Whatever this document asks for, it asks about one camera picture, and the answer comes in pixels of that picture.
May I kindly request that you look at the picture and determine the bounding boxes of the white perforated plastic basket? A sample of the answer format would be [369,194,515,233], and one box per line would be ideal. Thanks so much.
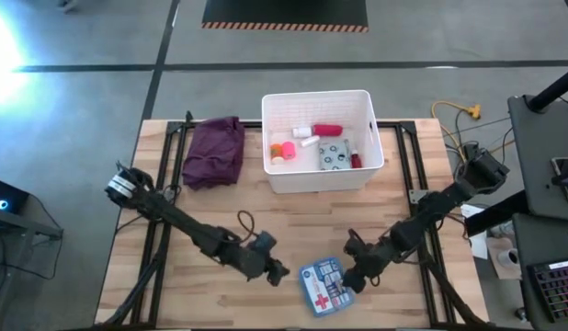
[260,89,386,195]

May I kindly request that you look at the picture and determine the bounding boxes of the dark side desk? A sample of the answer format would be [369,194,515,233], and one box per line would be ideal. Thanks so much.
[511,213,568,331]

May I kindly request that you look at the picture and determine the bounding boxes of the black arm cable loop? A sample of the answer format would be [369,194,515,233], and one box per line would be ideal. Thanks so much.
[236,210,256,244]

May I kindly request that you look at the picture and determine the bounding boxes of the white paper sheet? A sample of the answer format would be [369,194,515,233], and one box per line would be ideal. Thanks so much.
[460,204,490,261]

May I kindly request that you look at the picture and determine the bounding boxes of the yellow extension cable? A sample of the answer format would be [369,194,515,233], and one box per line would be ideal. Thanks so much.
[430,100,482,162]

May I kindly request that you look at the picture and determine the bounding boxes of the black smartphone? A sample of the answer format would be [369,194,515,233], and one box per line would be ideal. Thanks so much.
[551,156,568,204]

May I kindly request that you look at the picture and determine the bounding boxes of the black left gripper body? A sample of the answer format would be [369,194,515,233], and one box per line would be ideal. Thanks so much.
[241,243,285,280]

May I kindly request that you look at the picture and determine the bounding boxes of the black device with blue light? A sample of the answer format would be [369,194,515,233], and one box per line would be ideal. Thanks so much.
[0,177,30,215]

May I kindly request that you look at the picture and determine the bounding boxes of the black metal table frame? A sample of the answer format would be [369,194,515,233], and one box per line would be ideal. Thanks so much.
[99,109,492,330]

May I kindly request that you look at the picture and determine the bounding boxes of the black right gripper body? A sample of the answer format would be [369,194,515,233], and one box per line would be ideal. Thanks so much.
[344,238,387,280]

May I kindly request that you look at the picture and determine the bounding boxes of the black pole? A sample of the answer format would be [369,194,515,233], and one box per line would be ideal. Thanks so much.
[527,63,568,113]

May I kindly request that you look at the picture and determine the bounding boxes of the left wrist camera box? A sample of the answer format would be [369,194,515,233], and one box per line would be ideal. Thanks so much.
[254,231,278,252]

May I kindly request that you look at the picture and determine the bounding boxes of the black backlit keyboard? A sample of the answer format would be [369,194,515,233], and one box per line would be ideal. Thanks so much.
[526,257,568,324]

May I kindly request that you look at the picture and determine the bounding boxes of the white cup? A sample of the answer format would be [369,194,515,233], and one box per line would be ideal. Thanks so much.
[497,246,520,268]

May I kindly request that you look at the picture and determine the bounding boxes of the blue plastic first aid box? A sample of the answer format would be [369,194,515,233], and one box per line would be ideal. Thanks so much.
[297,256,357,318]

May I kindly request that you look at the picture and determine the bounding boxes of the black hazard-striped floor mat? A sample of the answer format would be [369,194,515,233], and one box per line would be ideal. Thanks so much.
[201,0,370,33]

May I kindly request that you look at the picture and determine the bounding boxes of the purple cloth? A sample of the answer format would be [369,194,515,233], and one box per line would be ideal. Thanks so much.
[181,116,246,191]

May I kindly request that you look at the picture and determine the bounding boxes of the white pouch with blue print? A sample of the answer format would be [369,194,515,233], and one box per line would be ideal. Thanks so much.
[318,139,352,171]

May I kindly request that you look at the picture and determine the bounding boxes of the grey side table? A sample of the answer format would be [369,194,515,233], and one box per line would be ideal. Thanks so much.
[507,94,568,222]

